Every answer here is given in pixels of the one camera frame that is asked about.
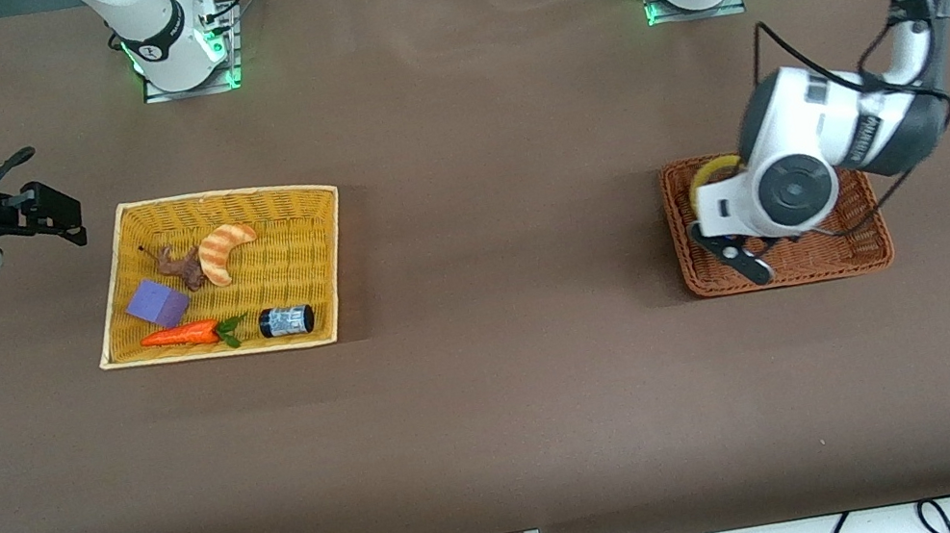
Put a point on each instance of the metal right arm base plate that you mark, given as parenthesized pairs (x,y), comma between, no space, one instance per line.
(195,90)

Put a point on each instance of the brown wicker basket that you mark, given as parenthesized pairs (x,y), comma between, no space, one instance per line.
(825,258)

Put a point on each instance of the purple foam cube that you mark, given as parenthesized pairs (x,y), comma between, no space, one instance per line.
(154,302)

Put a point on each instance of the orange toy carrot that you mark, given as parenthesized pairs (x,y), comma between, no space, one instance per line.
(184,335)

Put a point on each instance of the clear yellowish tape roll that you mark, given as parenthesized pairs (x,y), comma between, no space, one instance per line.
(707,167)

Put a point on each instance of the brown root-shaped toy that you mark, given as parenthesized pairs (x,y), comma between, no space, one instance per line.
(190,270)

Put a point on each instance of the toy croissant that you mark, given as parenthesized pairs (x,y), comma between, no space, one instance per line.
(222,247)

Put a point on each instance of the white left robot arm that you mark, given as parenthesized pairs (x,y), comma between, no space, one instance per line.
(852,132)

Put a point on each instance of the small black labelled can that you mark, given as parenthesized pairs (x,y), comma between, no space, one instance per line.
(286,321)

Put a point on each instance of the yellow wicker basket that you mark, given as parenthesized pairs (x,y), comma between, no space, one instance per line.
(157,347)

